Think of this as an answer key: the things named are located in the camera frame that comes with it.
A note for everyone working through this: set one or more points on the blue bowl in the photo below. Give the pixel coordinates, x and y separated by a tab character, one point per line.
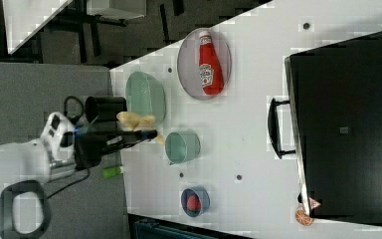
202	194

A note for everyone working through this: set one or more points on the black round pot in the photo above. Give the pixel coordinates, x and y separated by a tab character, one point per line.
104	109

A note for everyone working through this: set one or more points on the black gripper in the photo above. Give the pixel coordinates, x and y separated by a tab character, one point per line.
92	143

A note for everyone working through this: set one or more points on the green mug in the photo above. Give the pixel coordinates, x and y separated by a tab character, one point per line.
182	146

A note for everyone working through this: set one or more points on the orange slice toy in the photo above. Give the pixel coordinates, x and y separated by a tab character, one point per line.
302	218

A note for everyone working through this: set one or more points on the lime green toy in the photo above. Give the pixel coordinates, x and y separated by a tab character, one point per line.
111	172

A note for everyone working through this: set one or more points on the grey round plate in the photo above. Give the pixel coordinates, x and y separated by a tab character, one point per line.
188	63

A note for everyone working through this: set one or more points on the green perforated colander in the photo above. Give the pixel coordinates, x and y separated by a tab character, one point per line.
145	96

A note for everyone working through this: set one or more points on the black toaster oven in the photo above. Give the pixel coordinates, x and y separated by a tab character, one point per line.
335	102

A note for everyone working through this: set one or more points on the red plush ketchup bottle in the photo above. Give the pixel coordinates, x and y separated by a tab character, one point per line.
210	70

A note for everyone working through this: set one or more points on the red strawberry toy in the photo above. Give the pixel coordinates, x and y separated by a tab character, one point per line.
193	203

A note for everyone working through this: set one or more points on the peeled plush banana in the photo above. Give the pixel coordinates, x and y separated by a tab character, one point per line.
134	122

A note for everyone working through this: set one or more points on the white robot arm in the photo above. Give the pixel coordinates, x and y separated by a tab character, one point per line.
63	149

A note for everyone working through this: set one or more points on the white side table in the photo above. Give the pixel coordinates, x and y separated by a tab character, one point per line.
24	18

